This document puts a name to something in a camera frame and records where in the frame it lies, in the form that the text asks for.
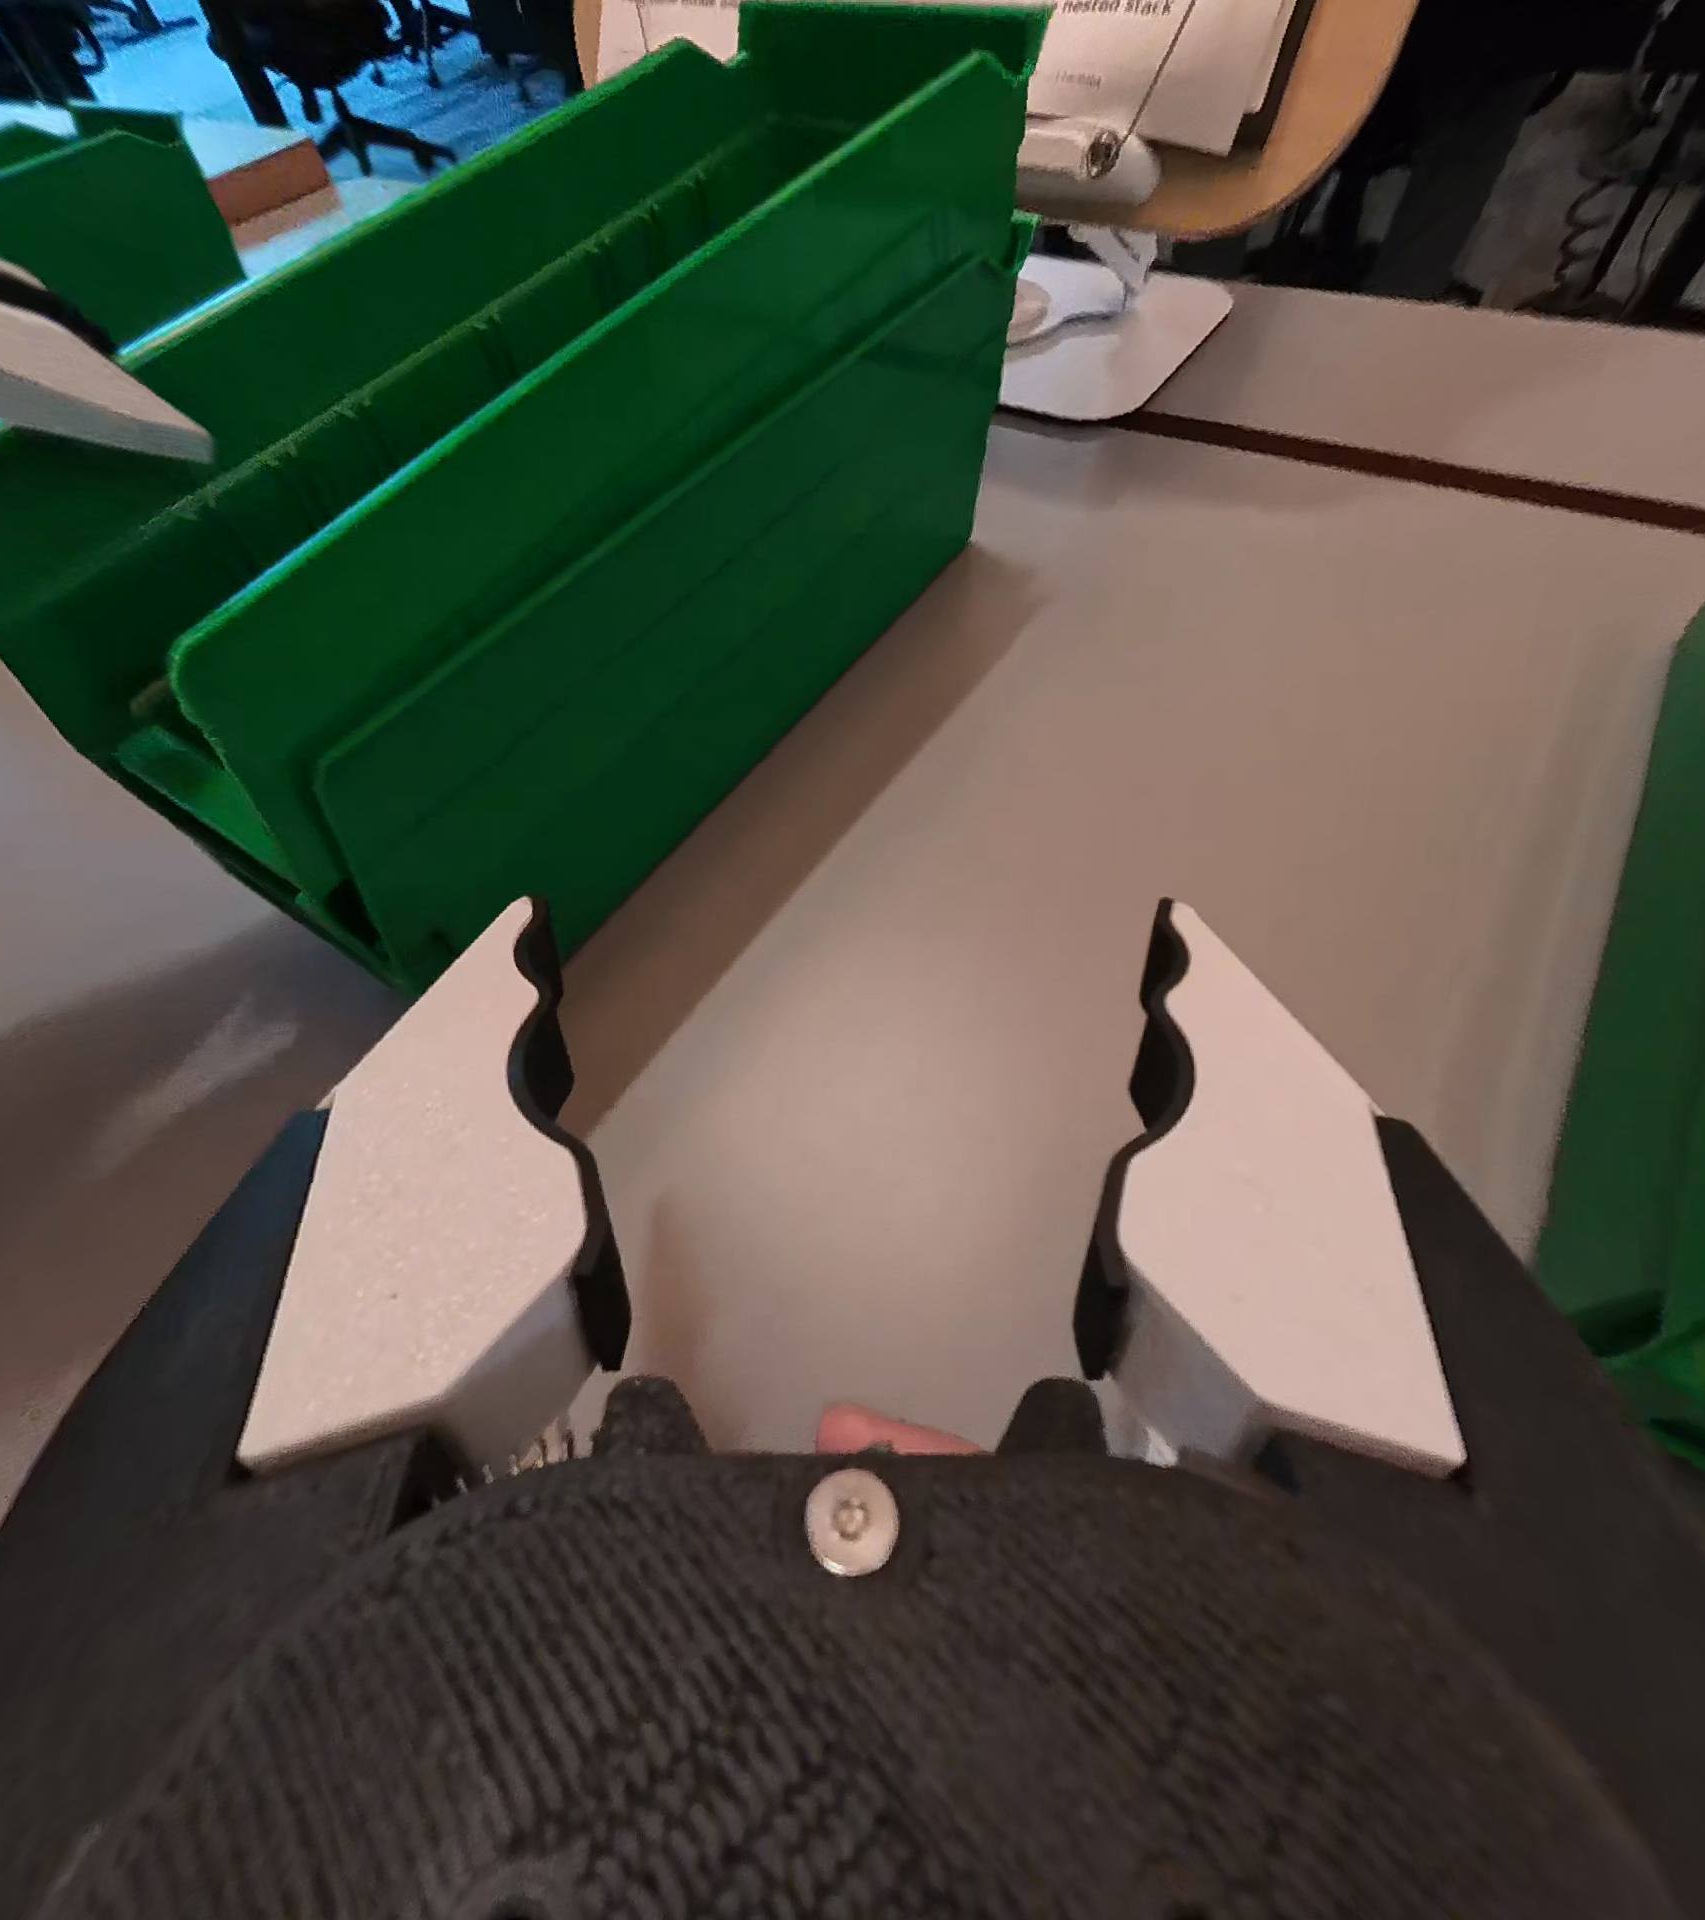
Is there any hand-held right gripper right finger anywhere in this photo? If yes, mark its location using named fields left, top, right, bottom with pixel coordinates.
left=1070, top=894, right=1474, bottom=1478

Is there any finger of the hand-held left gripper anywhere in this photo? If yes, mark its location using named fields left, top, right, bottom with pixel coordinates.
left=0, top=207, right=221, bottom=472

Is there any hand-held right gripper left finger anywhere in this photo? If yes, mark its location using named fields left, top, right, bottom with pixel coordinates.
left=234, top=894, right=634, bottom=1485

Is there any green plastic bin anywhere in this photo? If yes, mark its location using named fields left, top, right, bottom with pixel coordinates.
left=0, top=207, right=1041, bottom=997
left=0, top=0, right=1059, bottom=902
left=1536, top=449, right=1705, bottom=1516
left=0, top=109, right=246, bottom=352

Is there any grey desk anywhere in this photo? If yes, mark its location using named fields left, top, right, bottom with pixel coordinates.
left=0, top=277, right=1705, bottom=1771

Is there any person's right hand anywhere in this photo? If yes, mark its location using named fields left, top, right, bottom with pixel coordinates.
left=813, top=1401, right=980, bottom=1460

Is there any black office chair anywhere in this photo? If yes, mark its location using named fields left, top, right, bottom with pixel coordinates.
left=198, top=0, right=463, bottom=176

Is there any printed instruction sheet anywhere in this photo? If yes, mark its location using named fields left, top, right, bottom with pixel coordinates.
left=598, top=0, right=1319, bottom=162

